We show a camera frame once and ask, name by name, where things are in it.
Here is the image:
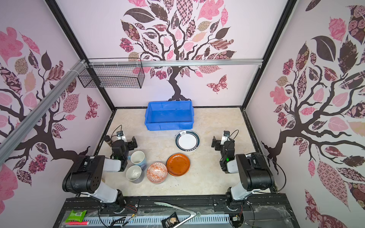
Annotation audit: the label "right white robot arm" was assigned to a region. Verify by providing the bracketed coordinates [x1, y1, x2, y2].
[211, 134, 275, 208]

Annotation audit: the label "green handled metal tongs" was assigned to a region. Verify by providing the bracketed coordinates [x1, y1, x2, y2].
[154, 202, 200, 228]

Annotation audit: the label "light blue mug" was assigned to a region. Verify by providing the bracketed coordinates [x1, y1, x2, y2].
[128, 151, 147, 170]

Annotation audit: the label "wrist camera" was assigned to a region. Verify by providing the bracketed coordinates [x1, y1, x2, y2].
[117, 131, 127, 142]
[221, 131, 231, 143]

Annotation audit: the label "dark snack packet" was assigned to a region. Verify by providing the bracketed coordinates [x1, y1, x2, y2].
[162, 212, 180, 228]

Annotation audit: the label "green snack packet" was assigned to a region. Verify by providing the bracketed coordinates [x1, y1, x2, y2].
[65, 210, 87, 222]

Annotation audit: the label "clear ribbed glass plate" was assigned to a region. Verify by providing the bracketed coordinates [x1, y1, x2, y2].
[165, 154, 191, 177]

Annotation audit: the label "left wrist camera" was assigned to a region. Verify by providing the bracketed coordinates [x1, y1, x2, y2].
[117, 131, 127, 142]

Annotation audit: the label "green rimmed white plate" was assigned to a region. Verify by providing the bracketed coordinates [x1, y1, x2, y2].
[175, 130, 201, 152]

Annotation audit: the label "red patterned bowl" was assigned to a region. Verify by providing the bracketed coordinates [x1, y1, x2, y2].
[146, 162, 168, 184]

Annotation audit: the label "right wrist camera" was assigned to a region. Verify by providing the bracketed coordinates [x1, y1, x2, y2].
[221, 131, 231, 143]

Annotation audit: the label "blue plastic bin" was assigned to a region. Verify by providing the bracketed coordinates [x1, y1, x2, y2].
[144, 101, 194, 131]

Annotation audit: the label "small dark spice jar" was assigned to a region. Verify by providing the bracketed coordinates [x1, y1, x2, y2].
[103, 135, 112, 147]

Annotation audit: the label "lavender mug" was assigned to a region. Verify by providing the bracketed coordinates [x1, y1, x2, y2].
[126, 165, 144, 184]

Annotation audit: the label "pink marker pen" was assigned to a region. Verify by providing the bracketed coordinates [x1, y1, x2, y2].
[65, 221, 89, 226]

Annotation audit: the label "black wire basket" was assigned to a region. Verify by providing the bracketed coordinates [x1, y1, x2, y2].
[78, 57, 145, 89]

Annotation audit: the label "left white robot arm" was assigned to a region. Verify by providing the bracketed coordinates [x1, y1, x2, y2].
[62, 137, 138, 209]

